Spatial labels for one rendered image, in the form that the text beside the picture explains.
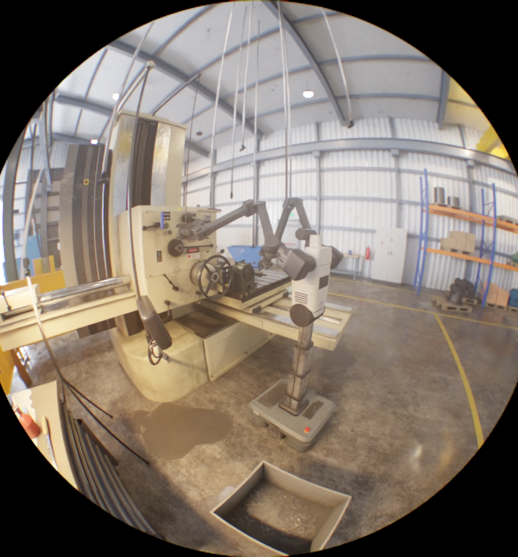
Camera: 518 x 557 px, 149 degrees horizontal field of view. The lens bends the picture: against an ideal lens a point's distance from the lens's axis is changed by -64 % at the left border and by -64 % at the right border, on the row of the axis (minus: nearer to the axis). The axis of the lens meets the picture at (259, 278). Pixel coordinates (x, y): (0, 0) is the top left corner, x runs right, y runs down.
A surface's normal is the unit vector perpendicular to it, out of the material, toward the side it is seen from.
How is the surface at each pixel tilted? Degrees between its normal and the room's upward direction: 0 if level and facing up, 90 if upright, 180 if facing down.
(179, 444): 0
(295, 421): 0
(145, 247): 90
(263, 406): 0
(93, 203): 90
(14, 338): 90
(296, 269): 90
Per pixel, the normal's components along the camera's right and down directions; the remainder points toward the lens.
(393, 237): -0.58, 0.19
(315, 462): 0.02, -0.97
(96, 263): 0.81, 0.15
